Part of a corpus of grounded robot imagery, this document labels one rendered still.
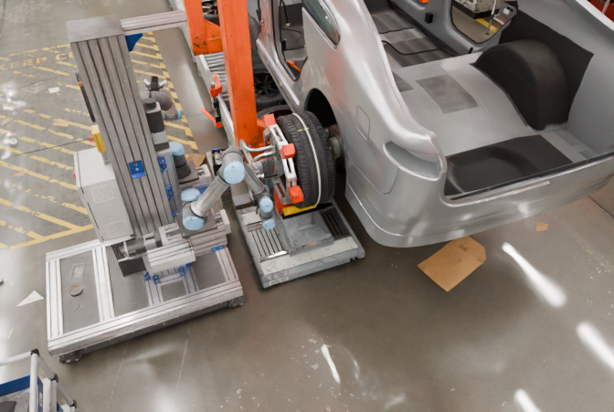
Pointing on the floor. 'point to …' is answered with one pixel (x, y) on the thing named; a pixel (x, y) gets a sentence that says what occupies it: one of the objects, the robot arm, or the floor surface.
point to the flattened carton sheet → (454, 262)
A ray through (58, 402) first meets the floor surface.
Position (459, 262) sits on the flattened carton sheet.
